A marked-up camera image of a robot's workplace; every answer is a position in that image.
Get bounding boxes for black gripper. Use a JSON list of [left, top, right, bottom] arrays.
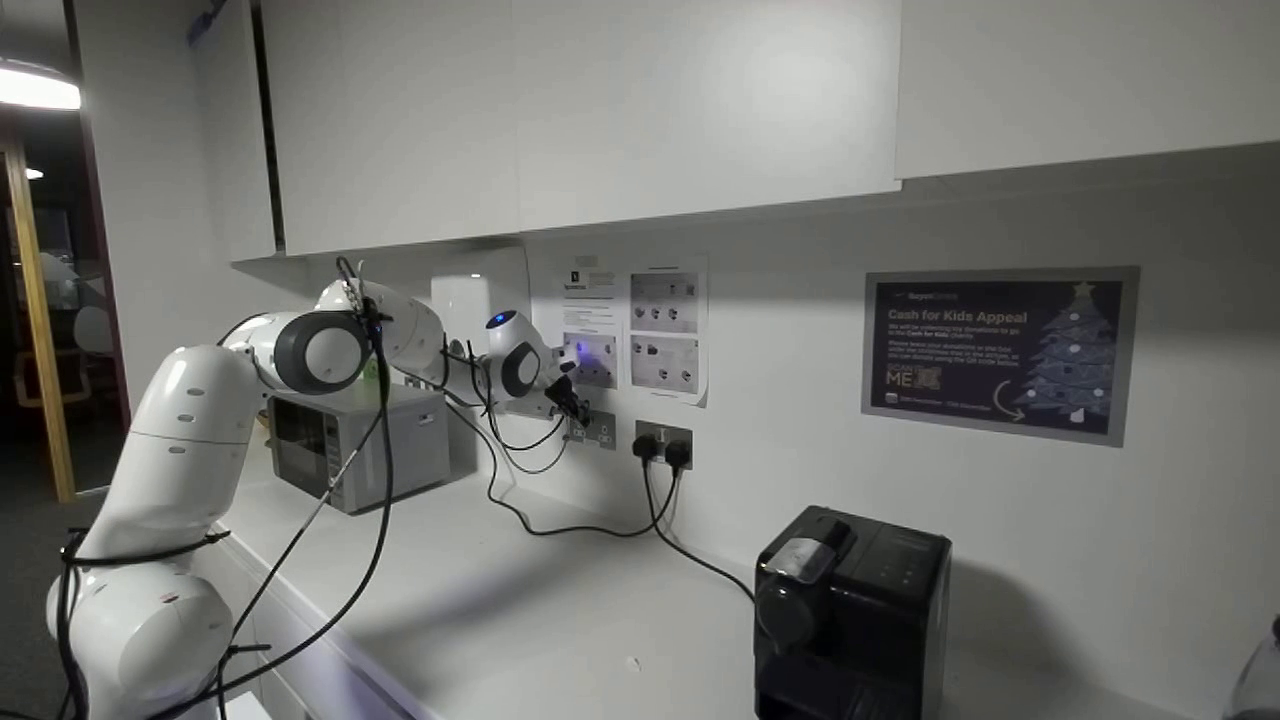
[[535, 367, 597, 423]]

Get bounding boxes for steel double socket plate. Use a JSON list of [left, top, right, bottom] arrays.
[[627, 416, 701, 474], [573, 402, 618, 452]]

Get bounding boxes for white instruction sheet two photos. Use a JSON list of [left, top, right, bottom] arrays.
[[618, 260, 710, 409]]

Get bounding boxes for silver microwave oven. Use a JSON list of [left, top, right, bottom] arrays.
[[259, 378, 462, 519]]

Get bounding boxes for black coffee machine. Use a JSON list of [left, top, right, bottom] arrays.
[[751, 500, 956, 720]]

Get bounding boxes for dark framed christmas tree poster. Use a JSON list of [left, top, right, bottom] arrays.
[[858, 264, 1145, 452]]

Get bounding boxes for bright ceiling light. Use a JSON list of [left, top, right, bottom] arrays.
[[0, 54, 88, 117]]

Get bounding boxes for black microwave power cable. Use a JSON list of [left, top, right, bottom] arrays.
[[457, 396, 686, 543]]

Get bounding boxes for black coffee machine power cable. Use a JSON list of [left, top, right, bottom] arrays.
[[634, 456, 764, 612]]

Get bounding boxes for thin grey robot cable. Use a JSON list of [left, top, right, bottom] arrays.
[[210, 390, 393, 720]]

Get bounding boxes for white wall cabinet door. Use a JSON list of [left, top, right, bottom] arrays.
[[895, 0, 1280, 185], [513, 0, 907, 231], [256, 0, 523, 260]]

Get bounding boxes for orange wooden door frame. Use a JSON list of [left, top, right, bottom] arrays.
[[0, 136, 78, 512]]

